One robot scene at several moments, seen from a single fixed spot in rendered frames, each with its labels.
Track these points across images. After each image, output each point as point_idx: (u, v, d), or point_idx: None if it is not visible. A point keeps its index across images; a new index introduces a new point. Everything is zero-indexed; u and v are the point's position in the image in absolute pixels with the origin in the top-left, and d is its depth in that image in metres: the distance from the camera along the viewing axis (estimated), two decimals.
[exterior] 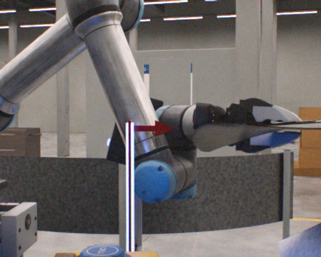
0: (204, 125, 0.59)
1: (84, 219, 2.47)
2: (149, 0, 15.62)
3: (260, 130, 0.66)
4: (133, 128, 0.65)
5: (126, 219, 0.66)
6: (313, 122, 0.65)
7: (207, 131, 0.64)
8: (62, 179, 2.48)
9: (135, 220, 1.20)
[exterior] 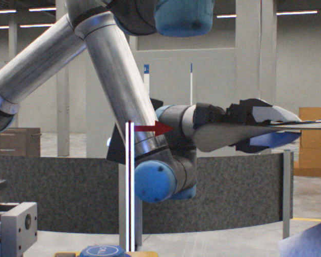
0: (204, 125, 0.59)
1: (84, 219, 2.47)
2: None
3: (260, 130, 0.66)
4: (133, 128, 0.65)
5: (126, 219, 0.66)
6: (313, 122, 0.65)
7: (207, 132, 0.64)
8: (62, 179, 2.48)
9: (135, 220, 1.20)
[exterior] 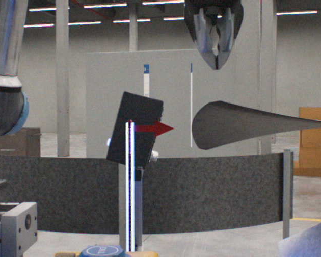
0: (205, 106, 0.59)
1: (84, 219, 2.47)
2: (149, 0, 15.62)
3: (260, 123, 0.66)
4: (133, 128, 0.65)
5: (126, 219, 0.66)
6: None
7: (208, 118, 0.64)
8: (62, 179, 2.48)
9: (135, 220, 1.20)
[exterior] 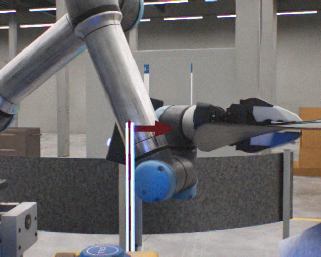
0: None
1: (84, 219, 2.47)
2: (149, 0, 15.62)
3: None
4: (133, 128, 0.65)
5: (126, 219, 0.66)
6: None
7: None
8: (62, 179, 2.48)
9: (135, 220, 1.20)
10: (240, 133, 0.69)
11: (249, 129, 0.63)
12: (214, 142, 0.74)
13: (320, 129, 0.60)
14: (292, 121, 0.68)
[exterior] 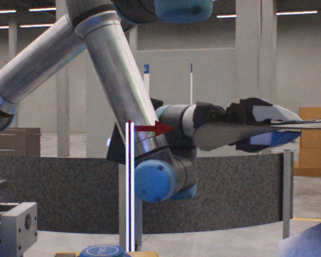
0: None
1: (84, 219, 2.47)
2: None
3: None
4: (133, 128, 0.65)
5: (126, 219, 0.66)
6: None
7: None
8: (62, 179, 2.48)
9: (135, 220, 1.20)
10: (240, 133, 0.69)
11: (249, 129, 0.63)
12: (214, 142, 0.74)
13: (320, 129, 0.60)
14: (292, 121, 0.68)
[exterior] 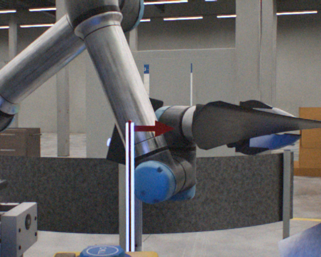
0: None
1: (84, 219, 2.47)
2: (149, 0, 15.62)
3: None
4: (133, 128, 0.65)
5: (126, 219, 0.66)
6: None
7: None
8: (62, 179, 2.48)
9: (135, 220, 1.20)
10: (239, 127, 0.69)
11: (249, 119, 0.63)
12: (213, 137, 0.74)
13: (320, 122, 0.60)
14: None
